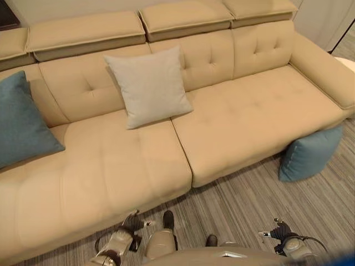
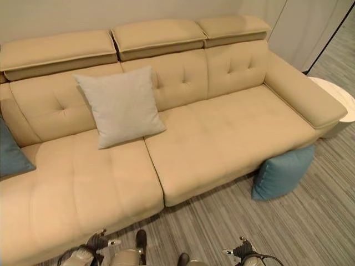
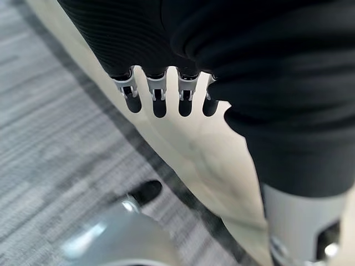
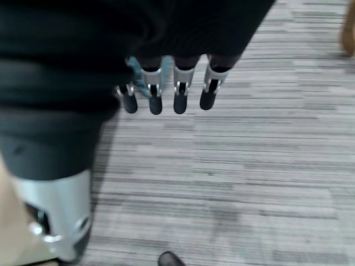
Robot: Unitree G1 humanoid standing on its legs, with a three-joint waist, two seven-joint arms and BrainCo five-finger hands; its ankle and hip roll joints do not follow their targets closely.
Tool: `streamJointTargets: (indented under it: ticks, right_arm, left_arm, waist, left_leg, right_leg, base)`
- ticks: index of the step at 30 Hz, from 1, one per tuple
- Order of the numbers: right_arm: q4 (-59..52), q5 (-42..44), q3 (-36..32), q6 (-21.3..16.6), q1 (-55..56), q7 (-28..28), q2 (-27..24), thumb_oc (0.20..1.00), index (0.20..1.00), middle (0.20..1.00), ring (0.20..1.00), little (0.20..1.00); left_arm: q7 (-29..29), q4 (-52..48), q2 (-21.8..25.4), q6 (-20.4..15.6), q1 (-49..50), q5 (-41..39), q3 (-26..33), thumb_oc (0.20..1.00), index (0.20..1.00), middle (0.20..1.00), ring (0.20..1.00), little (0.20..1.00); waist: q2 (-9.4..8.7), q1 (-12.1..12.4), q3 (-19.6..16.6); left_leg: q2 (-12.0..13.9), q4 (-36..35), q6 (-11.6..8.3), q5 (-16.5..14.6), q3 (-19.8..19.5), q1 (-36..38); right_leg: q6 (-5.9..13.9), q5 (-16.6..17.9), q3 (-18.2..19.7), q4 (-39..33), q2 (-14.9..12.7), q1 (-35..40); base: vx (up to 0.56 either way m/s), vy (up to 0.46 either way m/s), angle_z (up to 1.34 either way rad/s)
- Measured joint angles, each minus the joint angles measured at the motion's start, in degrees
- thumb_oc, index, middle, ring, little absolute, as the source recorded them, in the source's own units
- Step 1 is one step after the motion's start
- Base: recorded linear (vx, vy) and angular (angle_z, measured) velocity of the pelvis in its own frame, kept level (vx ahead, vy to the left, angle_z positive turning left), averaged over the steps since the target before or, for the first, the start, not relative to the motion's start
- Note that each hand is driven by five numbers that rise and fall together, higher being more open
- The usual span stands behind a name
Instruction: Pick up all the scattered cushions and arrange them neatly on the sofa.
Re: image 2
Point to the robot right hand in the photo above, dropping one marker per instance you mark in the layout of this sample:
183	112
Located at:
246	248

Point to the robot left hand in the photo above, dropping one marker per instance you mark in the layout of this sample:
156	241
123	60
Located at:
98	240

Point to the beige leather sofa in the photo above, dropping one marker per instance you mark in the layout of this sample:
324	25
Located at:
210	138

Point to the wide beige sofa headrest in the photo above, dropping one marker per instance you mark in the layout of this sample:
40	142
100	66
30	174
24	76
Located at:
58	50

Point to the medium beige sofa headrest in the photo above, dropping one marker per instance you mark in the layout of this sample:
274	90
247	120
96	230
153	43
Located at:
158	36

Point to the short beige sofa headrest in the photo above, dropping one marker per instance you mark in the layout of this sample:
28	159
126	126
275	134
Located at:
233	26

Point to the robot left leg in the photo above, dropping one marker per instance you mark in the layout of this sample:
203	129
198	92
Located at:
133	256

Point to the robot leg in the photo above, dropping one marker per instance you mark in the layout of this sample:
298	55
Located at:
133	256
183	260

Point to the robot right leg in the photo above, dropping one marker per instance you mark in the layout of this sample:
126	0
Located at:
183	260

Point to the light blue cushion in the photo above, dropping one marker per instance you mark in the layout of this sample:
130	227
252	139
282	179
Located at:
283	174

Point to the dark teal cushion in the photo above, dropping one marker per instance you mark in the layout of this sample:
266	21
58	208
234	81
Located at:
12	155

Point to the light grey square cushion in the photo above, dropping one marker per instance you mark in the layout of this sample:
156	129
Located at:
122	105

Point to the round white side table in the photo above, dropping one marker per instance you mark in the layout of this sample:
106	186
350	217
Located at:
339	105

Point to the black partition frame bar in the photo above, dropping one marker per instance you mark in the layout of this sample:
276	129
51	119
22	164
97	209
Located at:
327	42

